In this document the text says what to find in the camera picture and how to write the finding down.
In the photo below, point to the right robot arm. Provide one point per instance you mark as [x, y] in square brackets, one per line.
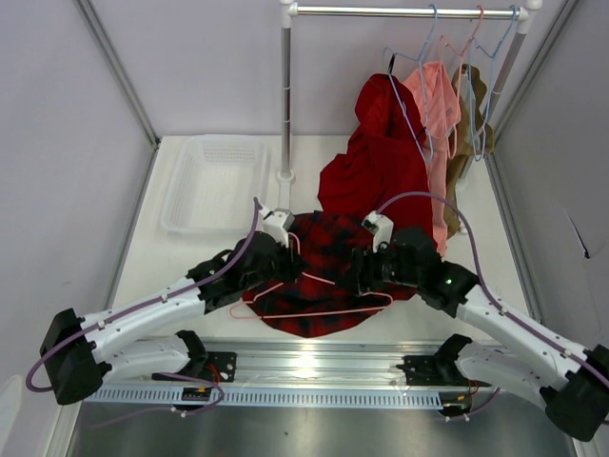
[567, 380]

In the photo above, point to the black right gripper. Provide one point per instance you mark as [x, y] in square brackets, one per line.
[363, 270]

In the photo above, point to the white plastic basket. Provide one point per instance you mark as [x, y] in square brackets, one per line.
[213, 184]

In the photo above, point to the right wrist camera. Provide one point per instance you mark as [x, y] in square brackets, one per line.
[381, 228]

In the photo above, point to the silver clothes rack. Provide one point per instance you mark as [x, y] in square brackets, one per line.
[521, 17]

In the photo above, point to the red plaid skirt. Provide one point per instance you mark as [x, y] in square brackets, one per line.
[332, 234]

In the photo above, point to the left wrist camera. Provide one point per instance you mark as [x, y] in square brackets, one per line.
[277, 223]

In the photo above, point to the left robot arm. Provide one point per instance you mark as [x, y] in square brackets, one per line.
[82, 353]

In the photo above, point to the pink wire hanger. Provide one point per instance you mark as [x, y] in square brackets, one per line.
[316, 292]
[444, 44]

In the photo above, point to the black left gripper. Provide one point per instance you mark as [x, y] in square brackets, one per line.
[294, 264]

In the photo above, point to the blue wire hanger right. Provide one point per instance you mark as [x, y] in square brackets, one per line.
[481, 98]

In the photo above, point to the slotted cable duct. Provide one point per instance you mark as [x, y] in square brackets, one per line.
[269, 397]

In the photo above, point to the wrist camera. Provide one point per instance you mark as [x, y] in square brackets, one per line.
[381, 228]
[277, 223]

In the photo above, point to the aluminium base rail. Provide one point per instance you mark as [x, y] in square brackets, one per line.
[319, 363]

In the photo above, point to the red hanging garment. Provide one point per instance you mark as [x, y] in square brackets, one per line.
[382, 158]

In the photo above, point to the pink hanging garment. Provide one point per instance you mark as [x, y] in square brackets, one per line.
[440, 112]

